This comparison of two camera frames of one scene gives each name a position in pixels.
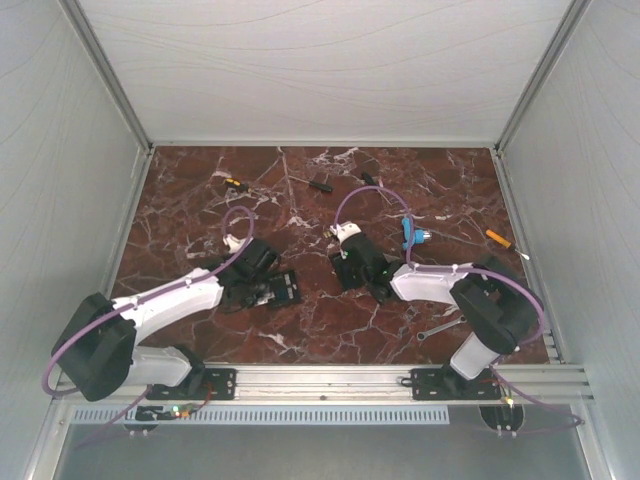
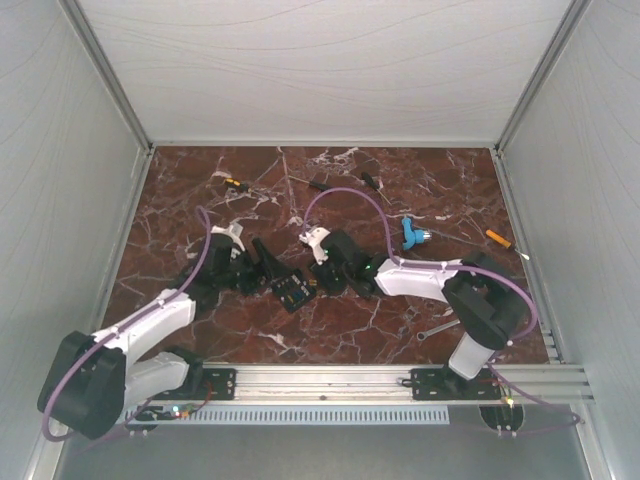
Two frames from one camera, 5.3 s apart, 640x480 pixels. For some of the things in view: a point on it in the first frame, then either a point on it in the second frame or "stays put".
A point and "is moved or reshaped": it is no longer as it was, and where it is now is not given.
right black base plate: (445, 384) stays put
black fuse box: (282, 289) is moved or reshaped
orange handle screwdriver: (498, 238) stays put
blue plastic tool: (419, 235) stays put
